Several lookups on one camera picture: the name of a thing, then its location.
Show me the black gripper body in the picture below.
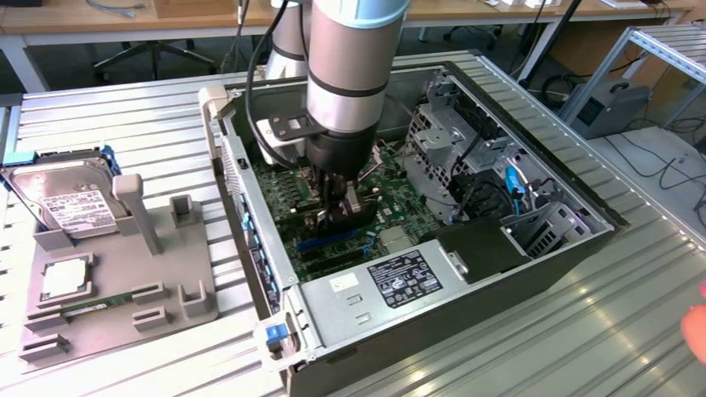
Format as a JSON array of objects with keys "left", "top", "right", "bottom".
[{"left": 304, "top": 127, "right": 380, "bottom": 181}]

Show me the graphics card with metal bracket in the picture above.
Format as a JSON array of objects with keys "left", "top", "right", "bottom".
[{"left": 275, "top": 185, "right": 383, "bottom": 241}]

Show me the person's hand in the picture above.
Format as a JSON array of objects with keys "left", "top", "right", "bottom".
[{"left": 678, "top": 280, "right": 706, "bottom": 366}]

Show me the blue expansion slot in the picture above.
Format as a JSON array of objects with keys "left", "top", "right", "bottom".
[{"left": 295, "top": 230, "right": 355, "bottom": 252}]

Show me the green motherboard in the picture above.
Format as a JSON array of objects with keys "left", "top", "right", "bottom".
[{"left": 251, "top": 138, "right": 448, "bottom": 283}]

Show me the silver chipset heatsink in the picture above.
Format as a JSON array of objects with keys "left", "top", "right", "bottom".
[{"left": 377, "top": 229, "right": 419, "bottom": 254}]

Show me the silver metal drive cage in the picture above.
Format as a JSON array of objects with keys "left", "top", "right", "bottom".
[{"left": 404, "top": 102, "right": 518, "bottom": 210}]

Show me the black plastic shroud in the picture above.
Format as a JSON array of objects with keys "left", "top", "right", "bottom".
[{"left": 419, "top": 217, "right": 535, "bottom": 286}]

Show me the grey power supply unit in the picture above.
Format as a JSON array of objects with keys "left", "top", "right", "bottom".
[{"left": 296, "top": 239, "right": 471, "bottom": 349}]

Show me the blue case latch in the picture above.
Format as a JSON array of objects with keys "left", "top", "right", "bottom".
[{"left": 263, "top": 324, "right": 289, "bottom": 347}]

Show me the perforated metal disk bay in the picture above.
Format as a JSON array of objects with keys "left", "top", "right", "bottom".
[{"left": 499, "top": 201, "right": 614, "bottom": 261}]

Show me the open black PC case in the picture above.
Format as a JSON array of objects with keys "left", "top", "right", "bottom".
[{"left": 197, "top": 60, "right": 630, "bottom": 397}]

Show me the grey parts rack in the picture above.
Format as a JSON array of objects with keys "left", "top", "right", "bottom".
[{"left": 16, "top": 173, "right": 223, "bottom": 375}]

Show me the hard disk with blue rails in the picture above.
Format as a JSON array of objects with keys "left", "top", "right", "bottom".
[{"left": 0, "top": 142, "right": 121, "bottom": 242}]

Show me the green RAM stick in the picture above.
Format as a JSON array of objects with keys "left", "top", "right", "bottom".
[{"left": 26, "top": 291, "right": 137, "bottom": 323}]

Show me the black slanted pole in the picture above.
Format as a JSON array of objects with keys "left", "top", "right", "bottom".
[{"left": 516, "top": 0, "right": 584, "bottom": 84}]

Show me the silver CPU chip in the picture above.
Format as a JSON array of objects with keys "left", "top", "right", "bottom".
[{"left": 41, "top": 259, "right": 93, "bottom": 298}]

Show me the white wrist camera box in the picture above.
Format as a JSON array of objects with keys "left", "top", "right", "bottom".
[{"left": 253, "top": 115, "right": 327, "bottom": 167}]

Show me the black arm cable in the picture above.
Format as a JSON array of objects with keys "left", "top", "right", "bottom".
[{"left": 244, "top": 0, "right": 292, "bottom": 166}]

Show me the blue wire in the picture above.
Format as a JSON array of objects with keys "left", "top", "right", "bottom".
[{"left": 502, "top": 164, "right": 526, "bottom": 217}]

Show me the wooden desk with white frame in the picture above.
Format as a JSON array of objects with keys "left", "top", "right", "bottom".
[
  {"left": 404, "top": 0, "right": 694, "bottom": 84},
  {"left": 0, "top": 0, "right": 276, "bottom": 94}
]

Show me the grey equipment box with handle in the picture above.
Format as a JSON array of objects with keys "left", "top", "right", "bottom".
[{"left": 572, "top": 80, "right": 656, "bottom": 141}]

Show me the aluminium slat frame table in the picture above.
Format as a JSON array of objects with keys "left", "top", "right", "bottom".
[{"left": 560, "top": 22, "right": 706, "bottom": 125}]

